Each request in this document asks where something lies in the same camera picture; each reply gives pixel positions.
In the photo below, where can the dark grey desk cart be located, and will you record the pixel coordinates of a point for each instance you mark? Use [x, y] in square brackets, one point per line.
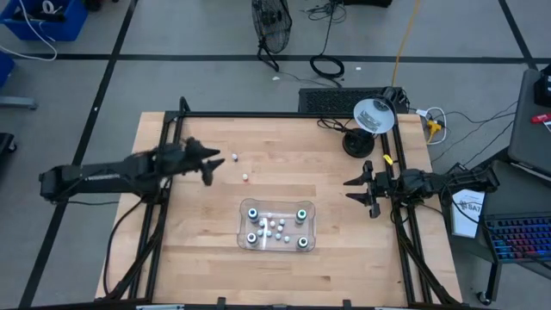
[503, 206]

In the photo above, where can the backlit rainbow keyboard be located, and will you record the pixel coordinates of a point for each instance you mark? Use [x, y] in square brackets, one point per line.
[521, 237]

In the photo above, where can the black caster wheel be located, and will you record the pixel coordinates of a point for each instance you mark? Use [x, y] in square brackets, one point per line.
[484, 298]

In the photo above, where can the large blue storage bin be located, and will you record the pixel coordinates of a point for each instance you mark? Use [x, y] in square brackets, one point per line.
[64, 26]

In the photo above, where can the large blue food coloring bottle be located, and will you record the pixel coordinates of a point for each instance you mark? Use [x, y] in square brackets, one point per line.
[252, 214]

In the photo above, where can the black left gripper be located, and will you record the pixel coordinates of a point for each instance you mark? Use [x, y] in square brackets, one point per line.
[181, 159]

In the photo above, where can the yellow power plug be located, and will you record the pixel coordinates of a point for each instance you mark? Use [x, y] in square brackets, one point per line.
[434, 126]

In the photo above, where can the black floor fan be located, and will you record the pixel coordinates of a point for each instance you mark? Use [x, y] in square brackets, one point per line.
[271, 21]

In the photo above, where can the white printed paper sheet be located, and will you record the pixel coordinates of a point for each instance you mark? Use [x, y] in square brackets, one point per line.
[467, 219]

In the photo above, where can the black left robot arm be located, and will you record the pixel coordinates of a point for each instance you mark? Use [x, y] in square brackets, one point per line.
[99, 176]

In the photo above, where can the large dark food coloring bottle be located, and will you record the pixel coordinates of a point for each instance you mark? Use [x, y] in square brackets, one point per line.
[303, 242]

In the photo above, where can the black table edge clamp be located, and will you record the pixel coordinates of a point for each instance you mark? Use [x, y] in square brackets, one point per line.
[347, 303]
[221, 302]

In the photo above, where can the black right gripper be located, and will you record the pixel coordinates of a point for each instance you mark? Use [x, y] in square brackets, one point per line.
[383, 185]

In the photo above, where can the large green food coloring bottle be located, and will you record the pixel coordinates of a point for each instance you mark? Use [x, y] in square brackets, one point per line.
[301, 215]

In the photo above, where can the large purple food coloring bottle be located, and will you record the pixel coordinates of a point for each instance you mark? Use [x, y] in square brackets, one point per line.
[251, 238]

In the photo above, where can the black desktop device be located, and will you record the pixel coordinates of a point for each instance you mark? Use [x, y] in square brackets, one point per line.
[544, 90]

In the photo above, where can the black aluminium rig frame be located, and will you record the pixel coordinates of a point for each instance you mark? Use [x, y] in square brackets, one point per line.
[280, 115]

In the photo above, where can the grey metal bar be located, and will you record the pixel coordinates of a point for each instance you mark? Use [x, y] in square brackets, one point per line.
[17, 103]

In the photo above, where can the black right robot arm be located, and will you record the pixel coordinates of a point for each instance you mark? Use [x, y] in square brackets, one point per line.
[456, 183]

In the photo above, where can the black computer case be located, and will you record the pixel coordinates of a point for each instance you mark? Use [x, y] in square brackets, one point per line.
[327, 101]

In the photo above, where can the red tool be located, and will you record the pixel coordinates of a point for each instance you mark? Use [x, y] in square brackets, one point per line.
[541, 118]

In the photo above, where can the clear plastic bin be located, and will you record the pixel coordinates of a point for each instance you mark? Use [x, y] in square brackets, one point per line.
[297, 230]

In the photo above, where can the grey side table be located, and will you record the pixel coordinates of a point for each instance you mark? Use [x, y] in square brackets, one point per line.
[529, 142]

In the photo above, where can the desk lamp with white shade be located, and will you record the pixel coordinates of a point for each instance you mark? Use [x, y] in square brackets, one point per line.
[374, 114]

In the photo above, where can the small red-orange food coloring bottle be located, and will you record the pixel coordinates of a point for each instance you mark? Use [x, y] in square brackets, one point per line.
[245, 177]

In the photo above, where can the black floor box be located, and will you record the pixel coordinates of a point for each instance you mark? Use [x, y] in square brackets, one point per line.
[366, 3]

